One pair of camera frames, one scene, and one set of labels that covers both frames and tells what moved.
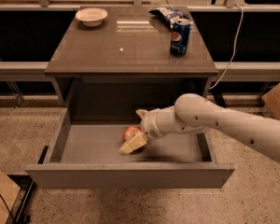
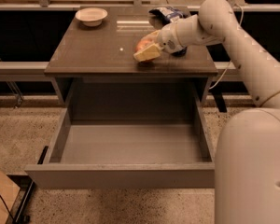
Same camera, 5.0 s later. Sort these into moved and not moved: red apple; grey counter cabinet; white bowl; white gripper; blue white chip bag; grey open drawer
Moved: white gripper; red apple
Not moved: grey open drawer; blue white chip bag; grey counter cabinet; white bowl
